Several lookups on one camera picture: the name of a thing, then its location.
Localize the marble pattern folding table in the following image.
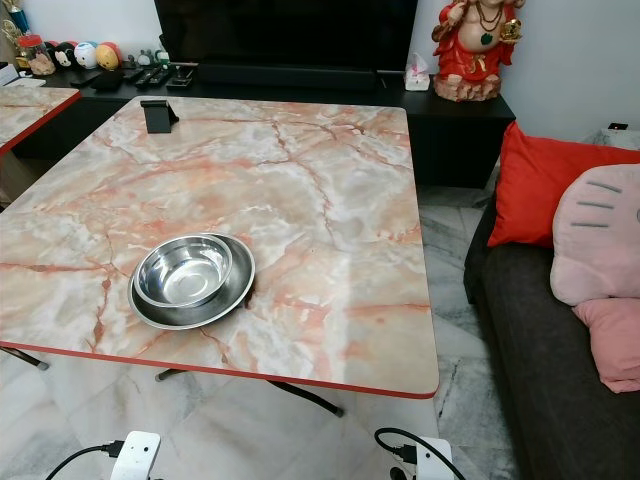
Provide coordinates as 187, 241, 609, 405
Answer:
0, 86, 81, 153
0, 95, 440, 418

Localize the red lidded jar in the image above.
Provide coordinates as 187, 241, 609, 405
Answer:
20, 34, 58, 77

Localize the stainless steel bowl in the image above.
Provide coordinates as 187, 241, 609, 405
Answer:
133, 234, 233, 310

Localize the black white toy ball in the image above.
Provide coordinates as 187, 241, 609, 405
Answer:
55, 41, 78, 69

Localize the black phone stand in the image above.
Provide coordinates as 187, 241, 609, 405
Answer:
142, 98, 180, 134

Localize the white blue toy ball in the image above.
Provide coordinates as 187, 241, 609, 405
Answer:
74, 41, 99, 70

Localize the yellow red toy ball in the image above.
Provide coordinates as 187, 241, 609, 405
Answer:
95, 41, 121, 72

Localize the black remote control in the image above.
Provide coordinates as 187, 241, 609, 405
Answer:
132, 64, 169, 87

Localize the stainless steel plate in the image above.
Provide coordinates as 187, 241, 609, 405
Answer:
128, 236, 257, 330

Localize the black flat screen television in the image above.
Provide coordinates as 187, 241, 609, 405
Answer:
155, 0, 419, 69

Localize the black television cabinet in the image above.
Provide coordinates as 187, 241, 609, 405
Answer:
12, 68, 517, 189

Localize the red laughing Buddha statue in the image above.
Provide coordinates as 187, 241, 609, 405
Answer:
432, 0, 527, 103

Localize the red cushion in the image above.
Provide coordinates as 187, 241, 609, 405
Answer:
487, 122, 640, 249

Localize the dark brown sofa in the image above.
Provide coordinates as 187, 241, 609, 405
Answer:
463, 195, 640, 480

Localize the pink plush whisker cushion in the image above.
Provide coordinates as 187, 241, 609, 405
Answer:
549, 163, 640, 307

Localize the plain pink pillow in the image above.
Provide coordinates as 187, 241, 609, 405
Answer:
573, 297, 640, 394

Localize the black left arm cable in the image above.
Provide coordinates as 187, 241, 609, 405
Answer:
46, 441, 126, 480

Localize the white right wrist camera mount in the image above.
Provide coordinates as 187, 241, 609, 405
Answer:
415, 437, 454, 480

